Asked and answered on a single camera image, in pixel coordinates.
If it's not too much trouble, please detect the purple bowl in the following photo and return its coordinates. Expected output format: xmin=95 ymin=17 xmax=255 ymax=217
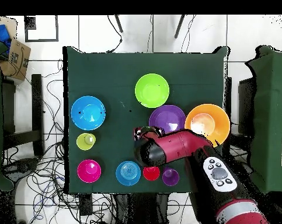
xmin=148 ymin=104 xmax=186 ymax=135

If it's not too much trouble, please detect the green bowl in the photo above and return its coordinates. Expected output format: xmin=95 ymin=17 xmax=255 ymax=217
xmin=134 ymin=72 xmax=170 ymax=109

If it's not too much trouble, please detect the small blue bowl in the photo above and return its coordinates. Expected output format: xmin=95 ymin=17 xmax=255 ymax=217
xmin=115 ymin=160 xmax=142 ymax=187

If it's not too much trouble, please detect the red cup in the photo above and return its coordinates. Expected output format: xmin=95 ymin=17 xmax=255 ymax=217
xmin=142 ymin=166 xmax=161 ymax=182

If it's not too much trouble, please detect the large blue bowl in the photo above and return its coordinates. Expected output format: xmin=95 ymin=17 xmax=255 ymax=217
xmin=70 ymin=95 xmax=107 ymax=131

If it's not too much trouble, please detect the pale yellow translucent cup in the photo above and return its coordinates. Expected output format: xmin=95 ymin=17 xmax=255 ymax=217
xmin=76 ymin=132 xmax=96 ymax=151

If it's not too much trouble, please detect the purple cup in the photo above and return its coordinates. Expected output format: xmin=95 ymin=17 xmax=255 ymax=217
xmin=161 ymin=167 xmax=180 ymax=187

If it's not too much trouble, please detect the small red bowl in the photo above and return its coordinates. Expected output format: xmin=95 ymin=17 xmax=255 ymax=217
xmin=76 ymin=159 xmax=102 ymax=184

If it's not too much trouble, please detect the dark green tablecloth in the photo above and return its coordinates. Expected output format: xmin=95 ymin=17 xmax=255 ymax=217
xmin=62 ymin=45 xmax=231 ymax=195

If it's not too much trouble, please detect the large orange bowl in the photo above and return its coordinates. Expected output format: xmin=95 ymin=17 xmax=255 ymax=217
xmin=184 ymin=103 xmax=231 ymax=148

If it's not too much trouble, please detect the black power strip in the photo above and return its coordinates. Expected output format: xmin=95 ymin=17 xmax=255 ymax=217
xmin=79 ymin=193 xmax=93 ymax=216

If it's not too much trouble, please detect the black metal stand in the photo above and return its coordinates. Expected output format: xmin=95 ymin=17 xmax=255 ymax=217
xmin=1 ymin=73 xmax=44 ymax=158

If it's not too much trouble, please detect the black tripod leg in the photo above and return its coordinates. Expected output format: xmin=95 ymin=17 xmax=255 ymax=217
xmin=114 ymin=15 xmax=124 ymax=33
xmin=173 ymin=15 xmax=186 ymax=39

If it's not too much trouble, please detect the black floor device with knob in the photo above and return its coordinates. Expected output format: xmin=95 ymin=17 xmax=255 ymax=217
xmin=4 ymin=157 xmax=40 ymax=178

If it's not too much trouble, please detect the cardboard box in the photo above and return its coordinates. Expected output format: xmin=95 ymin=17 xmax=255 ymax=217
xmin=0 ymin=37 xmax=32 ymax=82

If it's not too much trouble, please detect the flat cardboard sheet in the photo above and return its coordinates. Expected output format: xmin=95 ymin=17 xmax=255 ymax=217
xmin=0 ymin=15 xmax=18 ymax=39

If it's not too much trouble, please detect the blue bag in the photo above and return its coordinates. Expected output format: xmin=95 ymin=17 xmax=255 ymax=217
xmin=0 ymin=24 xmax=12 ymax=55

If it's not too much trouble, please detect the tangle of floor cables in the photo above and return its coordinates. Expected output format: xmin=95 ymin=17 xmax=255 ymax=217
xmin=1 ymin=59 xmax=118 ymax=224

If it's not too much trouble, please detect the black cable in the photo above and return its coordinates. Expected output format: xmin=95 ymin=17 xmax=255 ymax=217
xmin=106 ymin=15 xmax=123 ymax=54

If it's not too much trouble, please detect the black square floor frame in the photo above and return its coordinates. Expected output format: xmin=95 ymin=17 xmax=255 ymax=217
xmin=23 ymin=15 xmax=60 ymax=43

